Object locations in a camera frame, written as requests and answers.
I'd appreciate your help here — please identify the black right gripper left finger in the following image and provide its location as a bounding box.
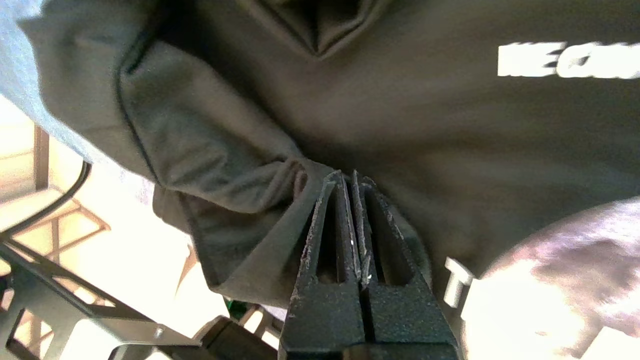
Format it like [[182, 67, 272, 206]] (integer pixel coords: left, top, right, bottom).
[[278, 171, 367, 358]]

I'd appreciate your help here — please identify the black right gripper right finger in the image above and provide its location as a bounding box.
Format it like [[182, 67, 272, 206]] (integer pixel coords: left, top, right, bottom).
[[351, 171, 460, 357]]

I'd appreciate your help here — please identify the black printed T-shirt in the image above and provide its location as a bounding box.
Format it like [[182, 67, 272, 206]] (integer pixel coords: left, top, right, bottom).
[[17, 0, 640, 360]]

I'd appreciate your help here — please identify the blue bed sheet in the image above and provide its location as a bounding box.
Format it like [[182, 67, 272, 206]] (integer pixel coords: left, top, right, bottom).
[[0, 0, 156, 201]]

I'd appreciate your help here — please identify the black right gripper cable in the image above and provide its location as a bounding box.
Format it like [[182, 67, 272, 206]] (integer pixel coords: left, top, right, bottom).
[[0, 160, 93, 241]]

